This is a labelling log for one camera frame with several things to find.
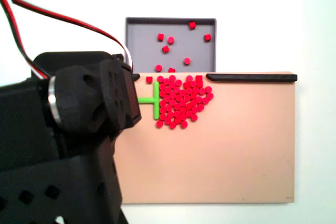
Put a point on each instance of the red cylindrical granule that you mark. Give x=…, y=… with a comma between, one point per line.
x=171, y=70
x=170, y=40
x=187, y=61
x=165, y=49
x=149, y=79
x=158, y=68
x=160, y=37
x=192, y=25
x=207, y=37

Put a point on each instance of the grey shallow tray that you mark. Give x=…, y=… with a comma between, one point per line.
x=183, y=48

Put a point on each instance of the black edge rail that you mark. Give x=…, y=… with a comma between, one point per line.
x=136, y=76
x=252, y=77

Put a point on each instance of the pile of red granules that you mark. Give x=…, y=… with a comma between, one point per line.
x=178, y=103

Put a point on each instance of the green T-shaped pusher tool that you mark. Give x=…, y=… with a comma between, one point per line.
x=156, y=103

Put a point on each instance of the beige rectangular board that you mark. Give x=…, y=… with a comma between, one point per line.
x=223, y=142

